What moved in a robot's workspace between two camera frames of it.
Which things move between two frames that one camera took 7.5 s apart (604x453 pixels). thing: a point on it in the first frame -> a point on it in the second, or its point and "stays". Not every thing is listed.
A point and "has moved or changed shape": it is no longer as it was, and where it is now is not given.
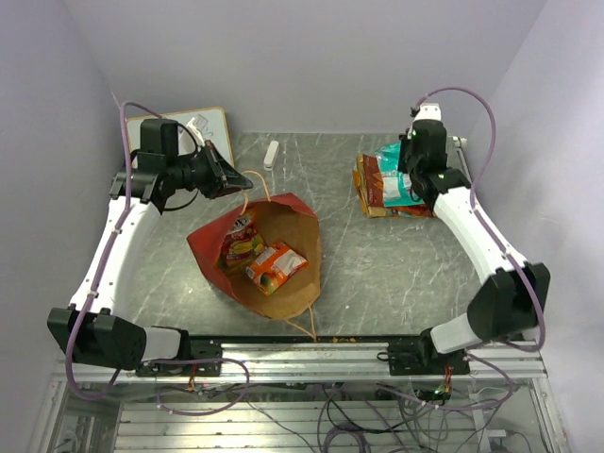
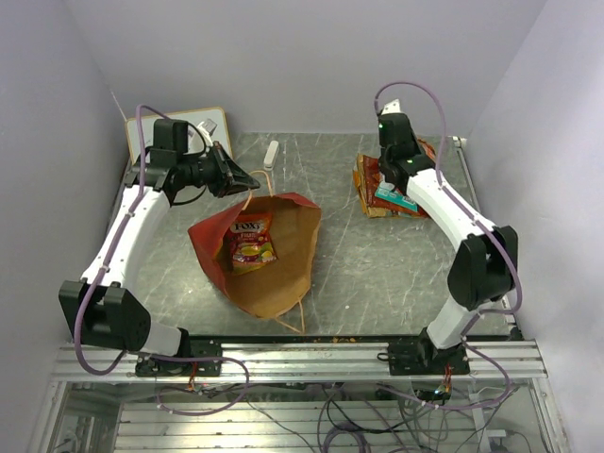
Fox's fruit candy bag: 242,242 has moved or changed shape
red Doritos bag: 375,192 stays
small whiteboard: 210,125 stays
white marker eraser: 271,156 stays
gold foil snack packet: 361,184 stays
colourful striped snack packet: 274,266 has moved or changed shape
